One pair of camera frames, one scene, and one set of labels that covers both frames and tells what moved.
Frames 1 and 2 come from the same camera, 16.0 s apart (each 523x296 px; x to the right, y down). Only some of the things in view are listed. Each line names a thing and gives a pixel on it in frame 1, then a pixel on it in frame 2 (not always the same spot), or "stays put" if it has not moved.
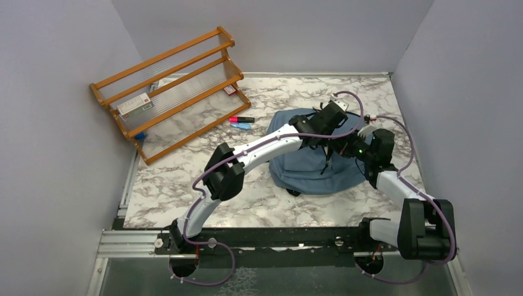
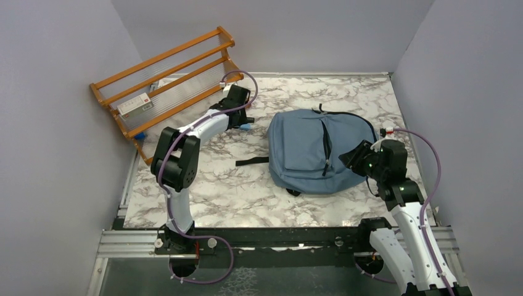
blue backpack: [317, 171] stays put
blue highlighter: [242, 126] stays put
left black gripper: [323, 142] → [242, 119]
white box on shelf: [135, 106] stays put
